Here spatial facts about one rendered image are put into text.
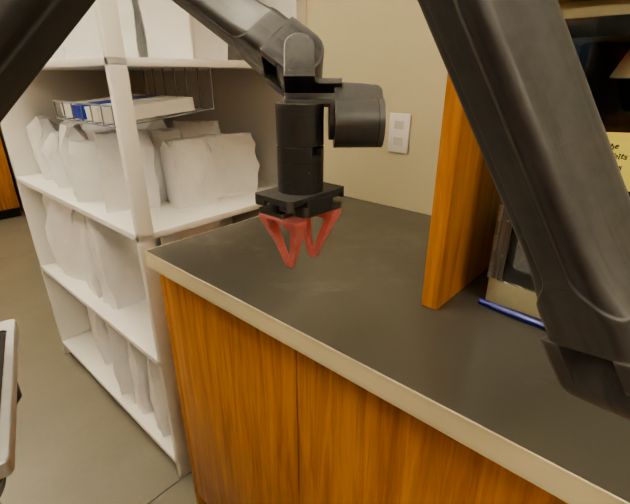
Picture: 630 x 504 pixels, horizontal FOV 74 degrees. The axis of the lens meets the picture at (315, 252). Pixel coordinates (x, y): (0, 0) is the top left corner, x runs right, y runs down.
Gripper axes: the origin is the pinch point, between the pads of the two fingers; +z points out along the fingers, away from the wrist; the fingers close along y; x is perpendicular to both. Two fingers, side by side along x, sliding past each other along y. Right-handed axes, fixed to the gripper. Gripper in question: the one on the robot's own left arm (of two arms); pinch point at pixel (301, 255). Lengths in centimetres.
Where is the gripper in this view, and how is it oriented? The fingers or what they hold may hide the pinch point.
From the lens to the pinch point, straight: 56.3
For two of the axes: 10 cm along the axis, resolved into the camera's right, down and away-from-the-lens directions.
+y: 6.7, -2.9, 6.9
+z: 0.0, 9.2, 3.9
